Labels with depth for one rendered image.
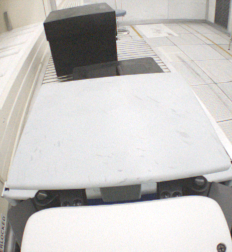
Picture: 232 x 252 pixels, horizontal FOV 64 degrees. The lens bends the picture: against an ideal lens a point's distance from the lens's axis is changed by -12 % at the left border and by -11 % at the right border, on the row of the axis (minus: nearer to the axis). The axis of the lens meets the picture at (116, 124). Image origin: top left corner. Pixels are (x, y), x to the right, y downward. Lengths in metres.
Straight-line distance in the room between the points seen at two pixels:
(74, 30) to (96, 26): 0.09
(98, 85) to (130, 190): 0.08
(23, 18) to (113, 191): 1.62
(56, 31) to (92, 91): 0.69
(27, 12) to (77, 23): 0.91
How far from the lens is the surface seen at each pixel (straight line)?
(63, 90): 0.16
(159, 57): 1.01
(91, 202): 0.22
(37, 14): 1.68
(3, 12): 1.75
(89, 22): 0.83
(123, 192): 0.16
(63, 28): 0.83
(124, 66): 0.69
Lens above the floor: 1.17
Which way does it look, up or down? 42 degrees down
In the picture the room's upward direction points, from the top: 6 degrees counter-clockwise
